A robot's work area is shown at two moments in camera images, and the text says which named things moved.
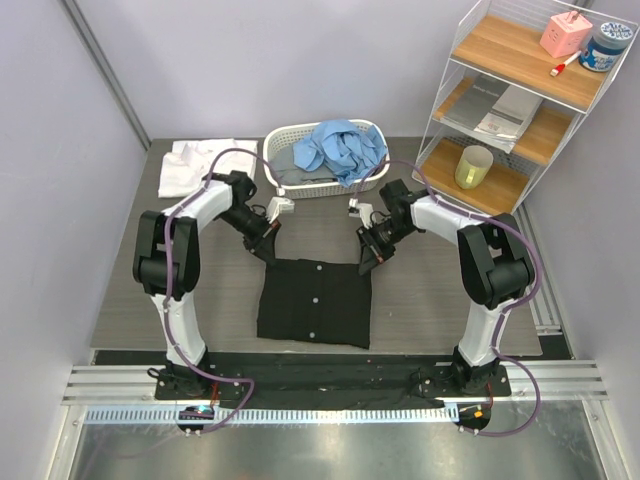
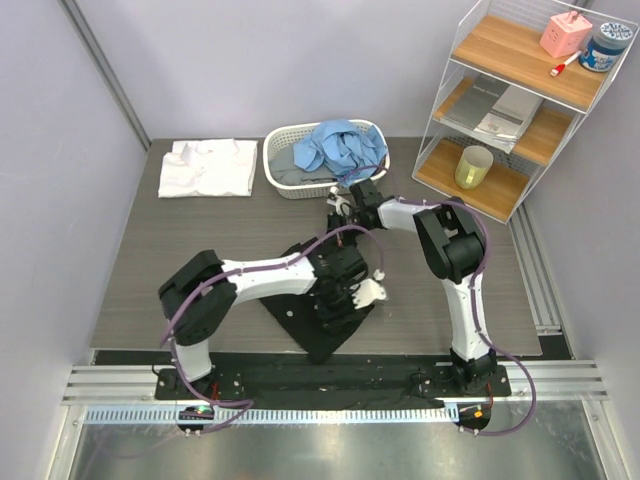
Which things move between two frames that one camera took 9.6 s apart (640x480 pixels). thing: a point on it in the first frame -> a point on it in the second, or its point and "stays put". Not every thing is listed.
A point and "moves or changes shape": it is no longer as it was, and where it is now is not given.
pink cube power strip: [566, 34] stays put
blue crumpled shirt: [342, 149] stays put
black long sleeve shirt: [314, 300] moves or changes shape
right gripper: [374, 251] -> [335, 221]
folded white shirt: [186, 168] stays put
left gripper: [263, 243] -> [332, 318]
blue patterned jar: [605, 48] stays put
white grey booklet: [502, 124] stays put
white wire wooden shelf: [526, 75] stays put
